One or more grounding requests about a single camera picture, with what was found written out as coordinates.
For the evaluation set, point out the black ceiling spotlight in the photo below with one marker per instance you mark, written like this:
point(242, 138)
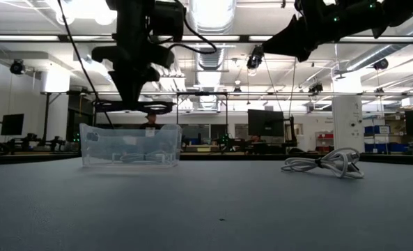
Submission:
point(255, 58)
point(17, 66)
point(381, 64)
point(315, 88)

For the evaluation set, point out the white square column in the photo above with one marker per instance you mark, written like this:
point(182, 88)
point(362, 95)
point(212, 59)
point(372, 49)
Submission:
point(348, 122)

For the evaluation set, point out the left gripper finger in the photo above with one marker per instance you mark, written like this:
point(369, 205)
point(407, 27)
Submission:
point(157, 108)
point(112, 106)

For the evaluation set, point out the blue storage bins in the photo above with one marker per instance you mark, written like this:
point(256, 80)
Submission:
point(383, 139)

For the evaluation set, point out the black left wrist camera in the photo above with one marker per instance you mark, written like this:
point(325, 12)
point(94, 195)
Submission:
point(168, 17)

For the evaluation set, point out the clear plastic container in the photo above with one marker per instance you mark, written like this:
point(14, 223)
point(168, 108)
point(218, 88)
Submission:
point(129, 146)

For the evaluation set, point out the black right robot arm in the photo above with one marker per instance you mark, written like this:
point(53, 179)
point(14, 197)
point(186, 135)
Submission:
point(383, 14)

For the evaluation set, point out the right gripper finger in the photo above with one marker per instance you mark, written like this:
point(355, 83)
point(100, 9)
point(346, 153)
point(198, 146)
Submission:
point(286, 35)
point(302, 50)

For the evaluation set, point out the red storage bins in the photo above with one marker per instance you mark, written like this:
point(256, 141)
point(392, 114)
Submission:
point(325, 141)

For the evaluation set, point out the black background rig frame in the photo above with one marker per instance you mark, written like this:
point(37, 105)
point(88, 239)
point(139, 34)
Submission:
point(226, 118)

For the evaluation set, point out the background robot arms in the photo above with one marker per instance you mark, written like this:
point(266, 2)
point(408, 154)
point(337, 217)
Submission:
point(32, 141)

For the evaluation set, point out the grey-blue table mat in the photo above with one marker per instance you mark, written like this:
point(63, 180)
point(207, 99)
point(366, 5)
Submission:
point(206, 209)

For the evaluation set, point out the silver ventilation duct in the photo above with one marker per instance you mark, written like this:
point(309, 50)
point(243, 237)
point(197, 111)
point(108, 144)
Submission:
point(211, 21)

